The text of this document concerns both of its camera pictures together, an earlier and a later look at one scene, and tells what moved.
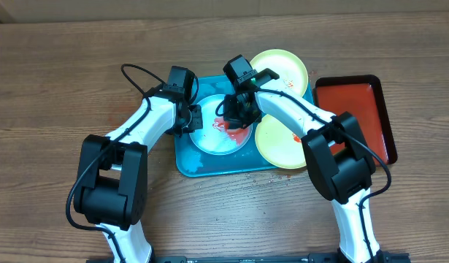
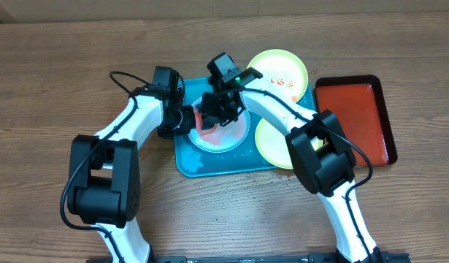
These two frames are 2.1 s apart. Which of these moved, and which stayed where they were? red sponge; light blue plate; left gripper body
Moved: red sponge
Stayed: light blue plate; left gripper body
